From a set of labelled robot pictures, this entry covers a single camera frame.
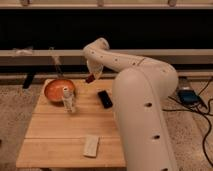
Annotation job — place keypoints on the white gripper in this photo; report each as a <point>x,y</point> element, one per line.
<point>95,68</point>

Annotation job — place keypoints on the red pepper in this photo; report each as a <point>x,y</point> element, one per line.
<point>90,79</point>

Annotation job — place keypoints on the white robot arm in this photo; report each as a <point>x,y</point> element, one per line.
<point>137,91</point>

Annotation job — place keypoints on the orange ceramic bowl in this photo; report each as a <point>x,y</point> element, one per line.
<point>53,91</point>

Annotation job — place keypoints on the black rectangular phone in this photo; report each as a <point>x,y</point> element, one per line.
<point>105,99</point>

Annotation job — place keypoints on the white plastic bottle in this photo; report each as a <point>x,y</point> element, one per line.
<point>68,100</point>

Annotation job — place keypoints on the wooden table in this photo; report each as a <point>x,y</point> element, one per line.
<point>56,139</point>

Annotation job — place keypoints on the blue power adapter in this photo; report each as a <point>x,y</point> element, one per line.
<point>188,97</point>

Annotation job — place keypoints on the black bracket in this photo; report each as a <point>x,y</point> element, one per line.
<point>28,80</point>

